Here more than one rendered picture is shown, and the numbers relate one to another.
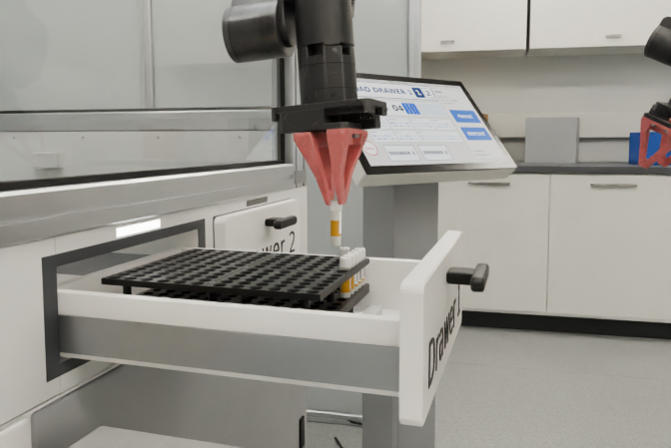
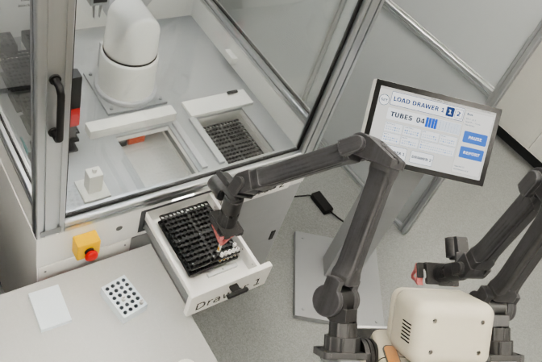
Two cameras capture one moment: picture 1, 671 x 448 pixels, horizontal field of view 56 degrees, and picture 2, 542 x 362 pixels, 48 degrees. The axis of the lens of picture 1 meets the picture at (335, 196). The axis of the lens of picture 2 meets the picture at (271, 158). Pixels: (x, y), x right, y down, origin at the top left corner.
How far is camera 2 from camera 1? 1.58 m
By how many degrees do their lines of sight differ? 44
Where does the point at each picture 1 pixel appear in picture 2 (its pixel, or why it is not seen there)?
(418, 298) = (190, 299)
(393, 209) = not seen: hidden behind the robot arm
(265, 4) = (218, 186)
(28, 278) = (135, 215)
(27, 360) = (132, 229)
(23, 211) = (137, 205)
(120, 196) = (175, 193)
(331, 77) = (223, 221)
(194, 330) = (163, 254)
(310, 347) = (178, 281)
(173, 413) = not seen: hidden behind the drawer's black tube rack
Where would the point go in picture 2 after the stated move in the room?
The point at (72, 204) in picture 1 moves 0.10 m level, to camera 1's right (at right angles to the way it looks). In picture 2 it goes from (155, 199) to (177, 219)
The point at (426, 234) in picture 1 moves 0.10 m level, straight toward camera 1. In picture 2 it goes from (408, 182) to (393, 192)
